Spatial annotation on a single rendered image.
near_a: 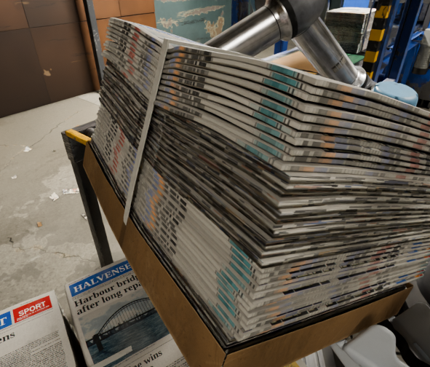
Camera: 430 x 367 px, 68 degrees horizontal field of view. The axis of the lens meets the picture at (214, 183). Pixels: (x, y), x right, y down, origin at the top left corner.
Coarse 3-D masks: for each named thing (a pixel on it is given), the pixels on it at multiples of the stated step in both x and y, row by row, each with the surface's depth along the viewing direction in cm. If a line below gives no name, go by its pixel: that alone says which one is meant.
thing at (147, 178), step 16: (160, 48) 30; (176, 48) 27; (160, 80) 30; (192, 80) 31; (160, 96) 30; (144, 112) 32; (160, 112) 30; (160, 128) 30; (144, 160) 34; (144, 176) 33; (144, 192) 33; (144, 208) 33
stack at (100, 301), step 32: (96, 288) 60; (128, 288) 59; (0, 320) 54; (32, 320) 54; (64, 320) 58; (96, 320) 54; (128, 320) 54; (160, 320) 54; (0, 352) 50; (32, 352) 50; (64, 352) 50; (96, 352) 50; (128, 352) 50; (160, 352) 50
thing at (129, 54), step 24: (120, 24) 38; (120, 48) 38; (144, 48) 32; (120, 72) 39; (144, 72) 32; (120, 96) 38; (144, 96) 33; (96, 120) 46; (120, 120) 38; (96, 144) 46; (120, 144) 39; (120, 168) 39; (120, 192) 38
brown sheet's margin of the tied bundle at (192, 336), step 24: (144, 240) 31; (144, 264) 31; (144, 288) 31; (168, 288) 27; (408, 288) 37; (168, 312) 27; (192, 312) 24; (360, 312) 31; (384, 312) 36; (192, 336) 24; (288, 336) 24; (312, 336) 27; (336, 336) 30; (192, 360) 24; (216, 360) 22; (240, 360) 22; (264, 360) 24; (288, 360) 27
